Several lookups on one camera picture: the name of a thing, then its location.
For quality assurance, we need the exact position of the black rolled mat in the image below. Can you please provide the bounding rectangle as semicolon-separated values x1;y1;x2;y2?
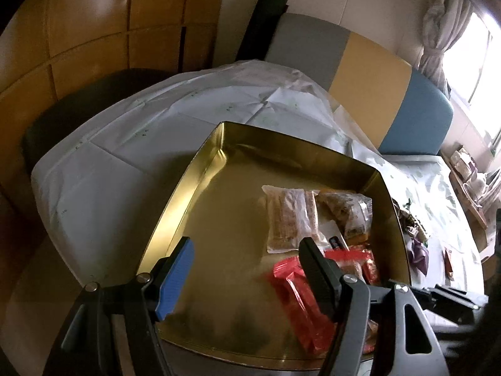
235;0;290;63

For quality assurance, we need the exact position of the patterned curtain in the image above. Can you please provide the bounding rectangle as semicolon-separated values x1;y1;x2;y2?
419;0;476;98

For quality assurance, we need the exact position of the gold metal tin box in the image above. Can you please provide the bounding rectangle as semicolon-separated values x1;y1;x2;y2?
136;121;411;371

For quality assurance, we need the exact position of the purple snack packet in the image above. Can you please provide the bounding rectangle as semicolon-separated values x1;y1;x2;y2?
407;238;430;279

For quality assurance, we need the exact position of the clear nut brittle packet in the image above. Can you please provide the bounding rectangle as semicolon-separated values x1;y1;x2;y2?
261;185;327;254

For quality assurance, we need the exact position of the grey yellow blue headboard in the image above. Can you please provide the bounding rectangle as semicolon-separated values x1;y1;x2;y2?
264;13;455;156

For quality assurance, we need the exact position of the window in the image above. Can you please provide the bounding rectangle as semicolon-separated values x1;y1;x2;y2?
442;12;501;145

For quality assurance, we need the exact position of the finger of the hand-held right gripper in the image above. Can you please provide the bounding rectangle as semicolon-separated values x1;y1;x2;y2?
410;285;488;316

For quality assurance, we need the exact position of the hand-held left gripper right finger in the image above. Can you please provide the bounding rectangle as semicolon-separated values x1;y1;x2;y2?
298;236;451;376

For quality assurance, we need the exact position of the wooden wardrobe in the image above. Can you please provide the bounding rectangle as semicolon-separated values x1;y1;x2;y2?
0;0;231;220

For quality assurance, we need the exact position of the red snack packet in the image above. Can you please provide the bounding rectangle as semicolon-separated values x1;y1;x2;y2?
273;256;341;355

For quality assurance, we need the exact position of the white patterned tablecloth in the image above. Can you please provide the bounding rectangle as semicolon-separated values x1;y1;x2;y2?
30;60;490;376

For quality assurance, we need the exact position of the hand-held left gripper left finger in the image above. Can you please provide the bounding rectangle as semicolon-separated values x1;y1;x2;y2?
41;236;196;376

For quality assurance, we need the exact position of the gold candy wrapper packet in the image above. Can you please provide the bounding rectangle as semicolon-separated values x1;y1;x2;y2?
393;200;431;243

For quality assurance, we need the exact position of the tissue box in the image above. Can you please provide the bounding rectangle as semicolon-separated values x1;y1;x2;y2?
450;147;477;177

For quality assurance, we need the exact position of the wooden side table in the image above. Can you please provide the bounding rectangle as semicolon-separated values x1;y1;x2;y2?
440;151;491;230

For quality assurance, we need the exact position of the white teapot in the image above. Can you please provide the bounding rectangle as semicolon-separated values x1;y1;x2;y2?
464;172;490;201

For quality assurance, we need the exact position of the clear packet with yellow label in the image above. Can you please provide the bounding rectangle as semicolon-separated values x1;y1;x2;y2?
316;189;373;239

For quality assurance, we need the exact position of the small dark red packet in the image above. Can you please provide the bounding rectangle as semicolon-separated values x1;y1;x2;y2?
442;246;455;281

